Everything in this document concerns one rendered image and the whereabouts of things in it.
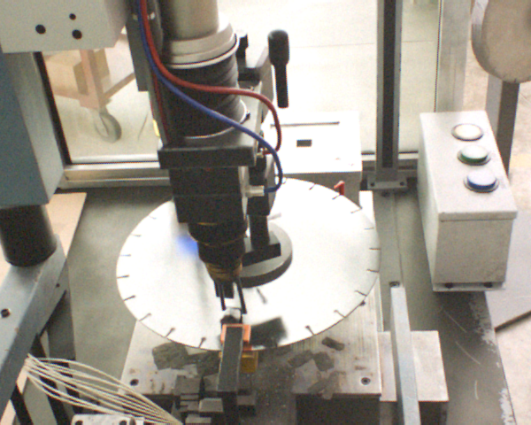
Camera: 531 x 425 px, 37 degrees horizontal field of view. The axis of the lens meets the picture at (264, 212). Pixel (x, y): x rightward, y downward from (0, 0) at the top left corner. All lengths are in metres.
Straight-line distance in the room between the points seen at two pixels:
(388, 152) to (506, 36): 0.62
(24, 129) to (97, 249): 0.77
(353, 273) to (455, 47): 0.52
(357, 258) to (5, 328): 0.42
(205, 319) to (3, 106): 0.39
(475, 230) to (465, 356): 0.18
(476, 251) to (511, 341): 1.05
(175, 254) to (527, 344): 1.38
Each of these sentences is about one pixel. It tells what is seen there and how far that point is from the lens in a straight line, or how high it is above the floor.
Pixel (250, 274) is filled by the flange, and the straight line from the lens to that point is 0.94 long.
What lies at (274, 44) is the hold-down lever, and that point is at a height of 1.27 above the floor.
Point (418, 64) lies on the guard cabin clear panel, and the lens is 1.36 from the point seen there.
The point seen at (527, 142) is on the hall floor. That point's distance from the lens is 3.00.
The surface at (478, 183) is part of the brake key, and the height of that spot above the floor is 0.91.
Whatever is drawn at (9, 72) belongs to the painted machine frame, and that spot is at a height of 1.34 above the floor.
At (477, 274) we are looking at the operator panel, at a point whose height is 0.78.
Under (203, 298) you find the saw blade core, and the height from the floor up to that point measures 0.95.
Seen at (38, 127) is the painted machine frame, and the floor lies 1.28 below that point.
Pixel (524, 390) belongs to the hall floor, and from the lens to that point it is 2.11.
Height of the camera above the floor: 1.58
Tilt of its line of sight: 37 degrees down
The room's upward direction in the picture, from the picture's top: 6 degrees counter-clockwise
